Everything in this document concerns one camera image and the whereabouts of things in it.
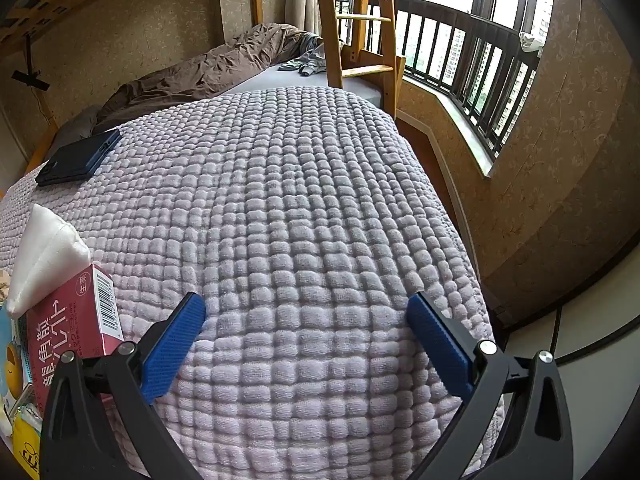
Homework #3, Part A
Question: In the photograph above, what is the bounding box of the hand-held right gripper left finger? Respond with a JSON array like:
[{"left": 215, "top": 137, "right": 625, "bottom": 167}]
[{"left": 40, "top": 291, "right": 207, "bottom": 480}]

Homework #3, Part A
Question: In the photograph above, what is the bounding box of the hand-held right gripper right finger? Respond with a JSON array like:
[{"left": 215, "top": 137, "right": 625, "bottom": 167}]
[{"left": 406, "top": 291, "right": 573, "bottom": 480}]

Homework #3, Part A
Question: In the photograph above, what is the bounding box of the red box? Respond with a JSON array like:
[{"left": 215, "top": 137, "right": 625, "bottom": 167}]
[{"left": 25, "top": 263, "right": 126, "bottom": 411}]

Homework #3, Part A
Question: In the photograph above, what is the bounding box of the blue medicine box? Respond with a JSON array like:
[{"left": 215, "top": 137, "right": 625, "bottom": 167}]
[{"left": 0, "top": 305, "right": 36, "bottom": 411}]

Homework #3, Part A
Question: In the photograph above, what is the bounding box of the white triangular pouch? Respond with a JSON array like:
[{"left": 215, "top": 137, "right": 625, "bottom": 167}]
[{"left": 5, "top": 203, "right": 92, "bottom": 319}]

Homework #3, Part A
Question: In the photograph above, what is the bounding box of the dark flat box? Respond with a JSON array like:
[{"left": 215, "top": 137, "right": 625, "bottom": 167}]
[{"left": 35, "top": 128, "right": 122, "bottom": 187}]

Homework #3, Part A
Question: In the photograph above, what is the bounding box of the grey window sill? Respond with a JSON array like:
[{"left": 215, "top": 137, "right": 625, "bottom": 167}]
[{"left": 400, "top": 77, "right": 496, "bottom": 178}]

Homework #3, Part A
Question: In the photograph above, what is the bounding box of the grey pillow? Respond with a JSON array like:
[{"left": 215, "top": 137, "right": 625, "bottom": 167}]
[{"left": 44, "top": 105, "right": 103, "bottom": 161}]

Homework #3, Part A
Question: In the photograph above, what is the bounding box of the brown duvet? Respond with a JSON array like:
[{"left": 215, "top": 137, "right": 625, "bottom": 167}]
[{"left": 95, "top": 23, "right": 321, "bottom": 123}]

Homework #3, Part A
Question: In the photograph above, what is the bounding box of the grey bed sheet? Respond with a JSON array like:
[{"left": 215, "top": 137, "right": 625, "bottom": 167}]
[{"left": 235, "top": 62, "right": 386, "bottom": 111}]

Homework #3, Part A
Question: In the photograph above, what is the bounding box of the grey clothing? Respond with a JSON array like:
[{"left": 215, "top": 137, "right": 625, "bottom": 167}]
[{"left": 277, "top": 30, "right": 333, "bottom": 77}]

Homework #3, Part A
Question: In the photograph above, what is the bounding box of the wooden bunk ladder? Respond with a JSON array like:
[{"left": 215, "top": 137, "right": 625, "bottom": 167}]
[{"left": 314, "top": 0, "right": 407, "bottom": 121}]

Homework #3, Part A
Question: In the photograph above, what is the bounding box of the dark window railing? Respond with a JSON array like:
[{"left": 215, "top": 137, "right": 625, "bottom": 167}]
[{"left": 332, "top": 0, "right": 543, "bottom": 161}]

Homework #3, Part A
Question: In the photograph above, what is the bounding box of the beige curtain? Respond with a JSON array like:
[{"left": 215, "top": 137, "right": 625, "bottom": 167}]
[{"left": 286, "top": 0, "right": 323, "bottom": 41}]

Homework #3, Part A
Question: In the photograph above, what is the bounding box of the black wall bracket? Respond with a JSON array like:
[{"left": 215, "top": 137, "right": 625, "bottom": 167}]
[{"left": 11, "top": 32, "right": 51, "bottom": 92}]

